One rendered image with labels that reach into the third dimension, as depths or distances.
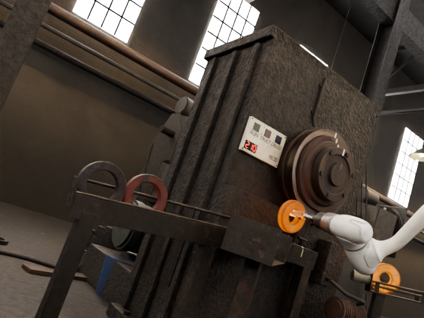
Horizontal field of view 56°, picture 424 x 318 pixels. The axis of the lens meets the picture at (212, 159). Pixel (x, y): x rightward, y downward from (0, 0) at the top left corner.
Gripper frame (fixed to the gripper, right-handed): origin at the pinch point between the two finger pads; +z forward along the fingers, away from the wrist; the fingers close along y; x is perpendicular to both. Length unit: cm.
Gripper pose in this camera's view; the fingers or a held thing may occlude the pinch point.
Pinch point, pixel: (293, 212)
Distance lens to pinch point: 194.3
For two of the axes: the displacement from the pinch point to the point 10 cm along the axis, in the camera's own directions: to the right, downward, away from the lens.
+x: 3.5, -9.3, 1.3
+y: 7.7, 3.7, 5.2
